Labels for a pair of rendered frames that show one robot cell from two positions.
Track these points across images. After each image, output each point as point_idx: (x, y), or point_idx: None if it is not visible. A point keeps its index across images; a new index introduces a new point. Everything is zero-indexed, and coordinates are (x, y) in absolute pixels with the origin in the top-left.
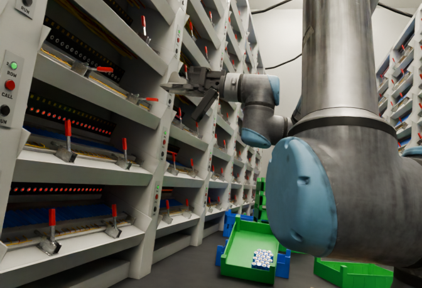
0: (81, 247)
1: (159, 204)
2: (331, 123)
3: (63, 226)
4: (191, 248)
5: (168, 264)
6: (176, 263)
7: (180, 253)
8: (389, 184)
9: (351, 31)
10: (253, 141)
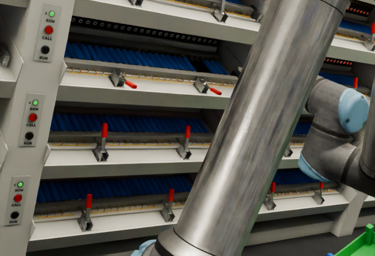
0: (120, 227)
1: (279, 178)
2: (159, 250)
3: (111, 204)
4: (326, 237)
5: (261, 252)
6: (271, 255)
7: (298, 241)
8: None
9: (223, 163)
10: (303, 172)
